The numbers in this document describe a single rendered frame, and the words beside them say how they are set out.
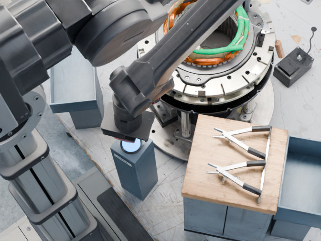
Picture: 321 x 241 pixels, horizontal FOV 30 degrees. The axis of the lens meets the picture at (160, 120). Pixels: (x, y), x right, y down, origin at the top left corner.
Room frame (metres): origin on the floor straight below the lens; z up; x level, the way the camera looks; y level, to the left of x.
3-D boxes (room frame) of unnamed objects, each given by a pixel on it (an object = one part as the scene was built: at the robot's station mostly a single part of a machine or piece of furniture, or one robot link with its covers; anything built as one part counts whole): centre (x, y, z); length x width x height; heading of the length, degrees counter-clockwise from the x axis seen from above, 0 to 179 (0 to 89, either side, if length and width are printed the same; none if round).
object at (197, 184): (0.48, -0.15, 1.05); 0.20 x 0.19 x 0.02; 72
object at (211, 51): (0.72, -0.12, 1.15); 0.15 x 0.04 x 0.02; 70
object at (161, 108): (0.75, -0.01, 0.85); 0.06 x 0.04 x 0.05; 26
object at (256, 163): (0.47, -0.19, 1.09); 0.04 x 0.01 x 0.02; 88
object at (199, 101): (0.65, -0.07, 1.06); 0.08 x 0.02 x 0.01; 70
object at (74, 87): (0.79, 0.19, 0.92); 0.25 x 0.11 x 0.28; 0
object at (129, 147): (0.56, 0.07, 1.04); 0.04 x 0.04 x 0.01
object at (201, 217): (0.49, -0.15, 0.91); 0.19 x 0.19 x 0.26; 72
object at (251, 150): (0.49, -0.19, 1.09); 0.04 x 0.01 x 0.02; 57
